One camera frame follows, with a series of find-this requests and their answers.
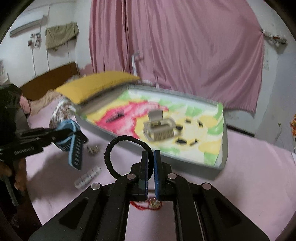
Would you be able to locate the grey tray box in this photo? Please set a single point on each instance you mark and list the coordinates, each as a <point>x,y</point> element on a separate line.
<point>161,129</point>

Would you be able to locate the pink curtain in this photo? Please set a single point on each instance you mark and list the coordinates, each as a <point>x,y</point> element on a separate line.
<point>212,49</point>

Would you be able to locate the small beaded ornament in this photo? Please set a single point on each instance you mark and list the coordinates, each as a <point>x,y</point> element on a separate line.
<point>93,150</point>

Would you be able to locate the olive green hanging cloth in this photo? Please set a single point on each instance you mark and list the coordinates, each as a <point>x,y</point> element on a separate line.
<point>60,34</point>

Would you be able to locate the brown wooden headboard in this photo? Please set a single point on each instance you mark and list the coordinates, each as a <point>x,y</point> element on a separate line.
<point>38,87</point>

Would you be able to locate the white window handle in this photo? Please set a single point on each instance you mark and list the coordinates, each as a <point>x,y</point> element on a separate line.
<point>134,59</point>

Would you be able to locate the white air conditioner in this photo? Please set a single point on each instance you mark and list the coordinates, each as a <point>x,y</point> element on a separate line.
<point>28,23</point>

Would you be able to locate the silver hair claw clip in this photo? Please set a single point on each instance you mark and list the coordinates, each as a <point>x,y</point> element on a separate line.
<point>158,128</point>

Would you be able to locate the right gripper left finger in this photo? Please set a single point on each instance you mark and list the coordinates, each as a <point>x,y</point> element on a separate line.
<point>100,212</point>

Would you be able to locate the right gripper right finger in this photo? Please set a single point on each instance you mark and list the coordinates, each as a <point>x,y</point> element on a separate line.
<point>201,212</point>

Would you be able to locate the black hair clip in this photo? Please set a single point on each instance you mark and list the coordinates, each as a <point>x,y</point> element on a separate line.
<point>117,115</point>

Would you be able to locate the left hand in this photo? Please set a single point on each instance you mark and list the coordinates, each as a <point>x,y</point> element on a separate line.
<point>20,174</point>

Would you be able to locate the yellow pillow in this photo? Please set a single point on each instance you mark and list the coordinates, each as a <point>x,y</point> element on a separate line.
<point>80,90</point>

